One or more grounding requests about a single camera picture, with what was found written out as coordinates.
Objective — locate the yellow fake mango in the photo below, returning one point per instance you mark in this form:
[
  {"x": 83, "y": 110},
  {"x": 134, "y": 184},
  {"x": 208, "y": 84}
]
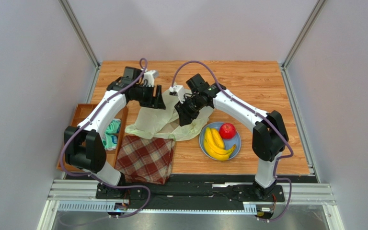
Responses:
[{"x": 217, "y": 138}]

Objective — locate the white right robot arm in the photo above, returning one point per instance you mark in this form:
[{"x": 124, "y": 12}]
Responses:
[{"x": 268, "y": 129}]

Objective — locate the orange wooden organizer tray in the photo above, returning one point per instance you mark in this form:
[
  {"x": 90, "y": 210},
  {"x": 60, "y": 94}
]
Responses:
[{"x": 83, "y": 150}]

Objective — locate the aluminium frame rail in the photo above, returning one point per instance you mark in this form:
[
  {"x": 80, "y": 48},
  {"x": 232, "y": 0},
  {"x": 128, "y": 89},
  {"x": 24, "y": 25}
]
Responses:
[{"x": 71, "y": 204}]

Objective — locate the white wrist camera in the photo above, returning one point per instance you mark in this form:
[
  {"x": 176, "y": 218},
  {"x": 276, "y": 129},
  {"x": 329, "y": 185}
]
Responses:
[
  {"x": 179, "y": 91},
  {"x": 150, "y": 77}
]

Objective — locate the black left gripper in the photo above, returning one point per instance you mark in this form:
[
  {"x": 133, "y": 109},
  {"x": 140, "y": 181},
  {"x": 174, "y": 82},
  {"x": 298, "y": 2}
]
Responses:
[{"x": 155, "y": 102}]

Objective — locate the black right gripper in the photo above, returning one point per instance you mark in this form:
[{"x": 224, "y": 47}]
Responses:
[{"x": 182, "y": 111}]

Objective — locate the red plaid cloth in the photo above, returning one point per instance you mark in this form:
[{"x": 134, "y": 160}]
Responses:
[{"x": 146, "y": 160}]

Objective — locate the pale green plastic bag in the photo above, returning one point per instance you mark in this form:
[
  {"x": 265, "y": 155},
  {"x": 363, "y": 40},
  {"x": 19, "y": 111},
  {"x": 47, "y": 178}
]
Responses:
[{"x": 158, "y": 123}]

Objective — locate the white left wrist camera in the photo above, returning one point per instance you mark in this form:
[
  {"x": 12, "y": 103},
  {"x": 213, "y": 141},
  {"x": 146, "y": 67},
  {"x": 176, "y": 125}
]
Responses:
[{"x": 150, "y": 77}]

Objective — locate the yellow fake banana bunch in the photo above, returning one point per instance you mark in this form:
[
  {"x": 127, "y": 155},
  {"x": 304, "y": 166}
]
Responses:
[{"x": 213, "y": 151}]

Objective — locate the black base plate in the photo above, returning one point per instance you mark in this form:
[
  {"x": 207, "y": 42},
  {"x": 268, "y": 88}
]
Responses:
[{"x": 193, "y": 192}]

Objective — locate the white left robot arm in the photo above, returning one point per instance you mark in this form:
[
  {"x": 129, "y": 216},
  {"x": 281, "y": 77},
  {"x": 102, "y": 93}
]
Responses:
[{"x": 118, "y": 94}]

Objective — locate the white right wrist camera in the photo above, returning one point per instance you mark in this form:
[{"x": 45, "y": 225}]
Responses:
[{"x": 179, "y": 91}]

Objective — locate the red fake apple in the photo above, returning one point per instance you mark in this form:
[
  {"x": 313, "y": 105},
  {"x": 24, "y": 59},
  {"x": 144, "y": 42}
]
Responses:
[{"x": 227, "y": 131}]

